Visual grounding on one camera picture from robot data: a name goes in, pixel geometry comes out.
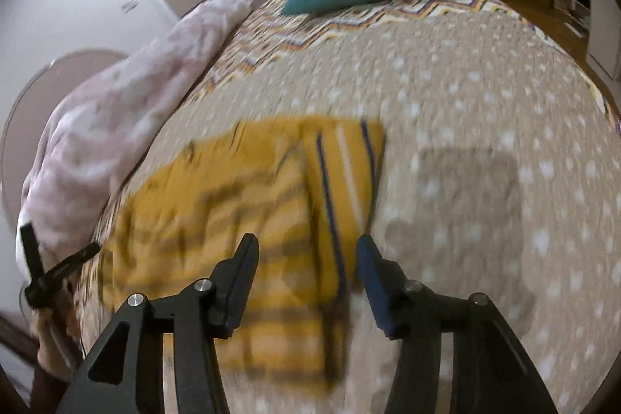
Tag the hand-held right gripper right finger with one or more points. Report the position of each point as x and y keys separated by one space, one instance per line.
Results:
x=372 y=278

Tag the beige dotted bedspread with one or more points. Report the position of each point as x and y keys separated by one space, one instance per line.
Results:
x=461 y=181

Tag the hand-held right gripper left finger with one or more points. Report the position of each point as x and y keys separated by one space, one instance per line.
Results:
x=241 y=278

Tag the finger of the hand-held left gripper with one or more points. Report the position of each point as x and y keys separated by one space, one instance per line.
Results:
x=34 y=268

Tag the yellow striped small garment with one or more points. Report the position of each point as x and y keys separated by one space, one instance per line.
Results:
x=242 y=244

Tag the pink white blanket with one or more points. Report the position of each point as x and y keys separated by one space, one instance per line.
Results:
x=121 y=118

